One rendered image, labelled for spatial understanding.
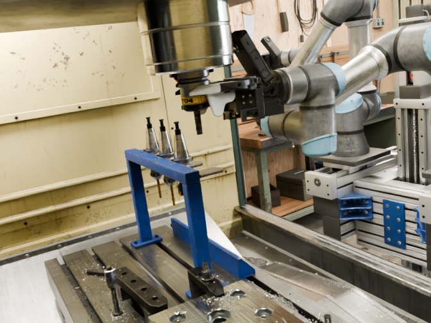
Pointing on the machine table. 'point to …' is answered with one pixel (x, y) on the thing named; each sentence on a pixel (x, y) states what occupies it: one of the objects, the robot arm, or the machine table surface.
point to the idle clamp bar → (129, 291)
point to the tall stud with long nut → (113, 288)
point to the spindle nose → (185, 35)
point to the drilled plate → (259, 299)
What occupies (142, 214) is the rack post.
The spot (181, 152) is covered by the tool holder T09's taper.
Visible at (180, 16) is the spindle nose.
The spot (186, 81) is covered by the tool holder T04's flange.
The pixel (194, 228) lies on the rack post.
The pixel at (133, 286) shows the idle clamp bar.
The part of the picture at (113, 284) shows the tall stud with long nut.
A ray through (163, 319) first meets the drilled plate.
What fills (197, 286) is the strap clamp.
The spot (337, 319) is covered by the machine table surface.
